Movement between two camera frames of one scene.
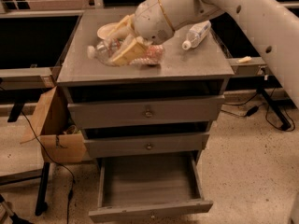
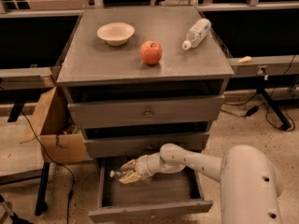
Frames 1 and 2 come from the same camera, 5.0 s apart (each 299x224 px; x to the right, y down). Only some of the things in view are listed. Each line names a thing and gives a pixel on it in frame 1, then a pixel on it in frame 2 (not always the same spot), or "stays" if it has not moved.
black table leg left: [40, 205] stays
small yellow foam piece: [244, 60] stays
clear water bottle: [107, 50] → [119, 174]
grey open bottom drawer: [146, 187] stays
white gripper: [151, 21] → [142, 167]
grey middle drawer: [147, 146] stays
